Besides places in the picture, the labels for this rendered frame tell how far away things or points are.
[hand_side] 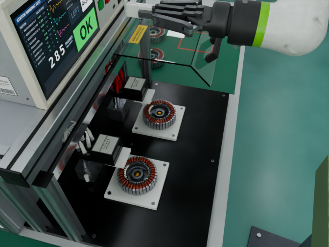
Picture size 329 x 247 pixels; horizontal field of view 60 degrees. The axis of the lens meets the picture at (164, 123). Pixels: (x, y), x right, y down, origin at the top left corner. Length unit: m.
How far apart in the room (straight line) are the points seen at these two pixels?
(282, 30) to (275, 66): 2.02
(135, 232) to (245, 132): 1.38
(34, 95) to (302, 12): 0.52
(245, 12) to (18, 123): 0.48
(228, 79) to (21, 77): 0.85
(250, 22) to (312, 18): 0.11
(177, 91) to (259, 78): 1.45
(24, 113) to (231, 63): 0.92
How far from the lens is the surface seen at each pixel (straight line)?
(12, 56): 0.52
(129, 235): 0.78
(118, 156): 0.76
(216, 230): 0.82
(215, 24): 0.64
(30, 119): 0.58
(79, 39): 0.66
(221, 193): 0.86
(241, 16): 0.63
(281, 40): 0.64
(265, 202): 1.76
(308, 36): 0.64
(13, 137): 0.56
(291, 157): 1.99
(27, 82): 0.55
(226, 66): 1.26
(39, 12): 0.54
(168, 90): 1.09
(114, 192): 0.82
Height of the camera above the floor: 1.50
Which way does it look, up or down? 49 degrees down
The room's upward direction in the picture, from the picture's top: straight up
